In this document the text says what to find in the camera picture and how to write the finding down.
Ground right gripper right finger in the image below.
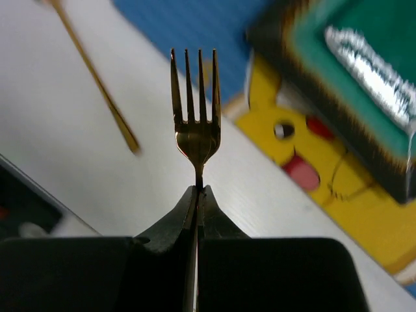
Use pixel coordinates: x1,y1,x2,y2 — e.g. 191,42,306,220
198,187,369,311

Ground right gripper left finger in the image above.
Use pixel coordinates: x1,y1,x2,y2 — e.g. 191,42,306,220
1,186,198,311

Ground gold fork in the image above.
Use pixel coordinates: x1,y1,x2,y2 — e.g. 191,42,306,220
170,47,223,312

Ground blue yellow Pikachu cloth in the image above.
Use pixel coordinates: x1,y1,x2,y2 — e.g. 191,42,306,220
114,1,415,291

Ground green square ceramic plate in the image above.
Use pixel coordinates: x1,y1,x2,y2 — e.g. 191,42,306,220
246,1,415,203

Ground gold spoon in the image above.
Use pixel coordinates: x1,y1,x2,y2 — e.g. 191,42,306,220
38,0,140,154

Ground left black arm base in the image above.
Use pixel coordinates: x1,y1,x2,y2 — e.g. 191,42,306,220
1,157,64,241

